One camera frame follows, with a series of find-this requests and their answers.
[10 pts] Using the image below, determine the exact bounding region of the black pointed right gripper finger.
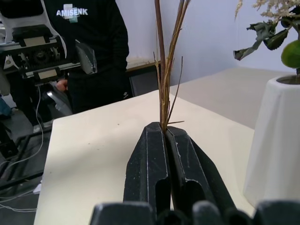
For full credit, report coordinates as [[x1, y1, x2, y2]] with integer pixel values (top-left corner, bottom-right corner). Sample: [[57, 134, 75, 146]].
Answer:
[[45, 82, 73, 117], [75, 39, 98, 75]]

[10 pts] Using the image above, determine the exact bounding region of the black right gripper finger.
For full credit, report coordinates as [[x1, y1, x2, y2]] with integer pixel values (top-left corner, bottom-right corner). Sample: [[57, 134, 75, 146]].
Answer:
[[165, 126, 236, 211], [123, 121, 173, 212]]

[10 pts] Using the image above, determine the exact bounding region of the dried brown stem bouquet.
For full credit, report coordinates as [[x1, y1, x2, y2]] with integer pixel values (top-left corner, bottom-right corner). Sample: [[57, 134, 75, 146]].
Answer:
[[153, 0, 192, 129]]

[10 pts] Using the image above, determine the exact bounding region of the green leaf cream flower bouquet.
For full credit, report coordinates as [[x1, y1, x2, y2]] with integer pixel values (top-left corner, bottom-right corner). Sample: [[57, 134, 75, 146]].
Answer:
[[232, 0, 300, 85]]

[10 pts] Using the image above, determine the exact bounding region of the person's bare hand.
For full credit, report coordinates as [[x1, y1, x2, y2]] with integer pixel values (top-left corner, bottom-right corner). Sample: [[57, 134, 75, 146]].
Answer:
[[57, 79, 69, 92]]

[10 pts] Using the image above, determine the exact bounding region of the person in black sweatshirt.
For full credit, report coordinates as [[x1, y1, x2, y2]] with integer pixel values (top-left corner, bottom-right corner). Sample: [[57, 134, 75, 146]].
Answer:
[[43, 0, 135, 116]]

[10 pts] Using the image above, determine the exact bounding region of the wooden desk with black panel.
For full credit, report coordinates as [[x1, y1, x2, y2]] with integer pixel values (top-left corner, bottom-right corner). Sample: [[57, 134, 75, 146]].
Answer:
[[126, 57, 163, 98]]

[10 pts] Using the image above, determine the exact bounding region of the white ceramic vase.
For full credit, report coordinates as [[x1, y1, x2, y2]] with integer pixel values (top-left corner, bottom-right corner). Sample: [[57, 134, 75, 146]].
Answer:
[[242, 75, 300, 208]]

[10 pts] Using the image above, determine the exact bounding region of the thin white cable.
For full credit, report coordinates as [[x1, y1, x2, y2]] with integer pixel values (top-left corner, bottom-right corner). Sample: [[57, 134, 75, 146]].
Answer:
[[0, 85, 45, 213]]

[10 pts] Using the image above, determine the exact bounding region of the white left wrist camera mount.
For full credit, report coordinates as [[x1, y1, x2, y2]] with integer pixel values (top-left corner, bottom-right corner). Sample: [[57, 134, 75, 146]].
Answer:
[[0, 0, 69, 64]]

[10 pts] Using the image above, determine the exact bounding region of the black metal floor frame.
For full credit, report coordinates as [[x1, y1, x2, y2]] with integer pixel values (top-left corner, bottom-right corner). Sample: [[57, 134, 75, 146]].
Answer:
[[0, 121, 45, 189]]

